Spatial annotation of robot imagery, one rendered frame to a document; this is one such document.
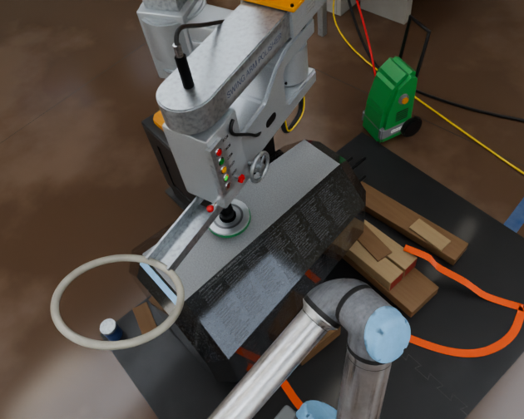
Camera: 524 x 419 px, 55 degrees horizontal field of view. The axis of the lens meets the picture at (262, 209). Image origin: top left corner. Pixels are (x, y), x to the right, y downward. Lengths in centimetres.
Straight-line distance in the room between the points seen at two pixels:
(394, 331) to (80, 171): 345
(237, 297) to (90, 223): 180
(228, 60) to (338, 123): 228
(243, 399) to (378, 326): 40
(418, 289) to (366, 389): 191
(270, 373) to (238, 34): 129
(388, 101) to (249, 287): 186
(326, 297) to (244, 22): 123
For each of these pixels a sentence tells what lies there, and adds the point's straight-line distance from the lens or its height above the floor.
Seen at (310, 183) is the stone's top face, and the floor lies 87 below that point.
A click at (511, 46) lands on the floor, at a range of 501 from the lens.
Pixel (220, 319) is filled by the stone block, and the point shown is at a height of 74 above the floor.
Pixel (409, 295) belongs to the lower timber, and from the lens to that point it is 314.
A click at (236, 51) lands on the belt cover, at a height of 174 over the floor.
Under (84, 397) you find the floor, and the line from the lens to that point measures 331.
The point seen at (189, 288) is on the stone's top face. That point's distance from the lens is 235.
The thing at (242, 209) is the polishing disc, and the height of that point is 93.
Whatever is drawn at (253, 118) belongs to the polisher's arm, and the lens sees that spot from 214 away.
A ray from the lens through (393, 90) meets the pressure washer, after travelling 367.
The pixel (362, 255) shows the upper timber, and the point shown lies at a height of 20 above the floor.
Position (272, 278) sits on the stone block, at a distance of 247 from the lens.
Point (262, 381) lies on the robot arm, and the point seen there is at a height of 164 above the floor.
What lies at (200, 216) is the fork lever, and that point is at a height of 112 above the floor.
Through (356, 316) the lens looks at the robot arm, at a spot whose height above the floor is 180.
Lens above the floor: 289
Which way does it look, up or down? 54 degrees down
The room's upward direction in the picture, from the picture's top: 11 degrees counter-clockwise
